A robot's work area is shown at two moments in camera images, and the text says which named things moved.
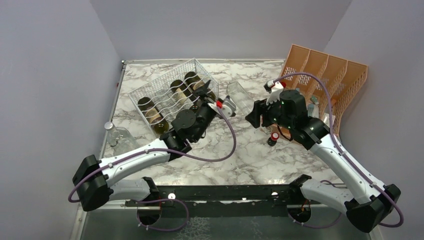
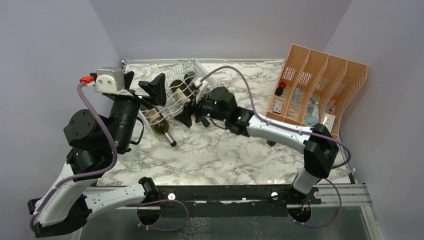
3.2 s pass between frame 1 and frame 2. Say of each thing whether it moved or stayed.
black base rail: stayed
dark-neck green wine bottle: stayed
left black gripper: moved
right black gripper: moved
